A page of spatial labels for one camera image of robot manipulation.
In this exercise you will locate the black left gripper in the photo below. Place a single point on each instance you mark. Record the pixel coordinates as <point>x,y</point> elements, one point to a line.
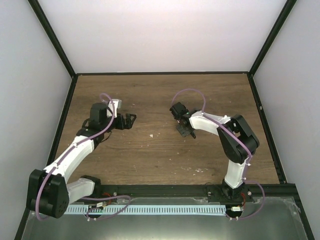
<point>128,125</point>

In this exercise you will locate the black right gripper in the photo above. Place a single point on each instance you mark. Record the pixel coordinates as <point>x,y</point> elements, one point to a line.
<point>183,133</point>

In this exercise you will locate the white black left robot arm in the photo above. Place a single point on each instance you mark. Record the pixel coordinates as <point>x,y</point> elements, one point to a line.
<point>49,191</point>

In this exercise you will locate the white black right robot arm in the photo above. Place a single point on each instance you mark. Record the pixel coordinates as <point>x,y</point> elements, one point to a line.
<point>238,141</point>

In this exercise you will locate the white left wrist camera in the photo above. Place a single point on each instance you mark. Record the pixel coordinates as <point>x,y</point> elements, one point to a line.
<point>112,108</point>

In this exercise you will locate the light blue slotted cable duct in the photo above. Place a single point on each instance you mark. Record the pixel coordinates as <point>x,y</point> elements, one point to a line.
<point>202,210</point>

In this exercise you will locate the black enclosure frame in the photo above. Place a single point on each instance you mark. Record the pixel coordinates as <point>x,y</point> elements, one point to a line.
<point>143,52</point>

